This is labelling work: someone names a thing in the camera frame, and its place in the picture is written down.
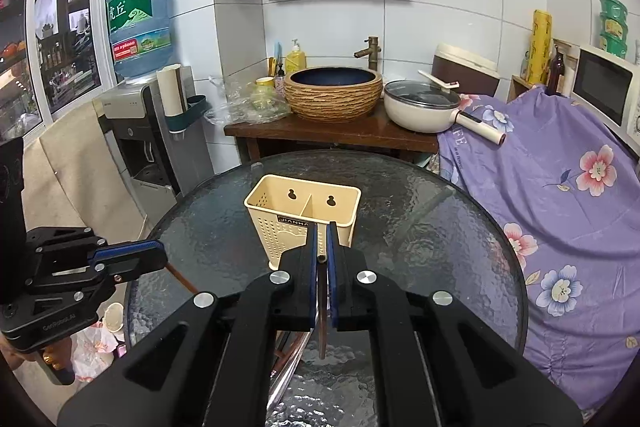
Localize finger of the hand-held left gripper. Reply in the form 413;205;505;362
22;227;168;276
25;252;168;309

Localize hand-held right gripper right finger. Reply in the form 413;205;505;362
325;223;583;427

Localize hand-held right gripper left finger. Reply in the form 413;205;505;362
57;223;321;427

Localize brown wooden chopstick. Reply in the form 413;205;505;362
316;255;328;360

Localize cream plastic utensil holder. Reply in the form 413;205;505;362
243;174;362;272

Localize cream cup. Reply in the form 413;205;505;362
102;302;126;333

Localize white floral plastic bag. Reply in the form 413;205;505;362
70;322;121;383

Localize grey water dispenser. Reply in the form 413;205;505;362
92;67;216;212

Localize green cup holder tray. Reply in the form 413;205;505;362
165;94;213;132

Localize dark wooden washstand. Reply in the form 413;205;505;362
223;99;441;165

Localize white paper cup tube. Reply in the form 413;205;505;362
156;63;188;118

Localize sliding glass window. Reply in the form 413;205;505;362
0;0;116;142

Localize woven wash basin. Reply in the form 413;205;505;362
283;67;384;122

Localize clear plastic bags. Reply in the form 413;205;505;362
204;74;293;126

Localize white pan with glass lid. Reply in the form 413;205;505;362
383;79;507;145

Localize yellow soap pump bottle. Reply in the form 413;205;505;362
285;38;307;75

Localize blue water jug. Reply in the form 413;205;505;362
106;0;173;82

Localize white rice paddle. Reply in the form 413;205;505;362
417;69;461;90

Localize purple floral cloth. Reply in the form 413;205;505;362
437;86;640;413

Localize bronze faucet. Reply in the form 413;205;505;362
354;36;382;71

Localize brown and white rice cooker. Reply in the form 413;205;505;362
431;43;501;98

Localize wooden storage rack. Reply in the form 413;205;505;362
507;38;581;105

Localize brown glass bottle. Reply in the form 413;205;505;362
546;44;566;96

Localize yellow cling film roll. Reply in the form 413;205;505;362
530;9;552;85

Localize white microwave oven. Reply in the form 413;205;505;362
570;43;640;148

